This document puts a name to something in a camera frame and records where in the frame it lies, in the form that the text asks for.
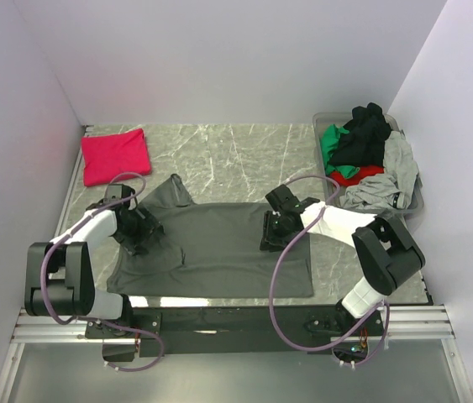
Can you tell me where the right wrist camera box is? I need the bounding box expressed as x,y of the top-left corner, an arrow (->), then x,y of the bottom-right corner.
265,185 -> 319,215

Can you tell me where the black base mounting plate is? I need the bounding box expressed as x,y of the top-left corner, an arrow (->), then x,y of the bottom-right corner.
84,305 -> 392,359

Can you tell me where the black t shirt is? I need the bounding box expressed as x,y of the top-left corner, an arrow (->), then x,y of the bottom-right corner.
329,102 -> 392,167

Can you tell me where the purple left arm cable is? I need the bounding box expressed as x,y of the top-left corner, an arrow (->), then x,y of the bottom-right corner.
40,171 -> 165,373

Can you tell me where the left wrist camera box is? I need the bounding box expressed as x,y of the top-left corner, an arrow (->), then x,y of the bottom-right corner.
103,184 -> 135,203

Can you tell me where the folded pink t shirt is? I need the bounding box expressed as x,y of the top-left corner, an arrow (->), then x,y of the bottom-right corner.
81,128 -> 152,187

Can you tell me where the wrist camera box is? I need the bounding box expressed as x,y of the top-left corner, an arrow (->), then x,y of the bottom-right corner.
265,185 -> 319,215
103,184 -> 135,203

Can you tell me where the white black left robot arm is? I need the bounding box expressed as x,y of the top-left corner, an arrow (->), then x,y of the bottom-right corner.
24,205 -> 164,338

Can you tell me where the light grey t shirt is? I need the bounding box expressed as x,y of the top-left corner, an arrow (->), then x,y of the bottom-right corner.
339,131 -> 419,211

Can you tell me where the dark grey t shirt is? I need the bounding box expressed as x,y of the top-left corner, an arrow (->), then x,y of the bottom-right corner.
106,174 -> 315,299

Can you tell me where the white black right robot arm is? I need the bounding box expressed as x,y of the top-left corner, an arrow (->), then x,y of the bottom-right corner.
260,198 -> 425,335

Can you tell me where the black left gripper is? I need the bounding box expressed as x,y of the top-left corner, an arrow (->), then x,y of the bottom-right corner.
113,203 -> 163,256

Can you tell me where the green t shirt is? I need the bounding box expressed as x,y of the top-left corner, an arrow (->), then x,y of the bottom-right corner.
319,124 -> 358,177

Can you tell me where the red t shirt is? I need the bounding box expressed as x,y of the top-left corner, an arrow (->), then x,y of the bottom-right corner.
329,165 -> 384,187

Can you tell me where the aluminium frame rail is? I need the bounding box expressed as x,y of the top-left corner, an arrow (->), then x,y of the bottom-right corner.
10,306 -> 455,343

